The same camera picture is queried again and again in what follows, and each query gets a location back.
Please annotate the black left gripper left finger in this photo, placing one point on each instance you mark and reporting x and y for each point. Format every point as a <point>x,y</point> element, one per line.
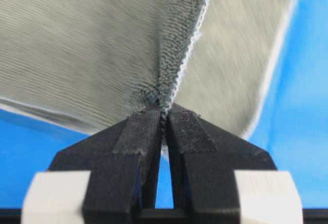
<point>105,178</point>

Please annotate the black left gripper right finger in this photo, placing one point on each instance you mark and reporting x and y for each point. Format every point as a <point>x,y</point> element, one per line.
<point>218,177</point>

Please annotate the grey-green terry towel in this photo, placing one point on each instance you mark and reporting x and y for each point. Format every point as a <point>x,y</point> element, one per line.
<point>87,64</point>

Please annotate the blue table mat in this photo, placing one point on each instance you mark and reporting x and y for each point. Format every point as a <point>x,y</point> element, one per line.
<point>292,125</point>

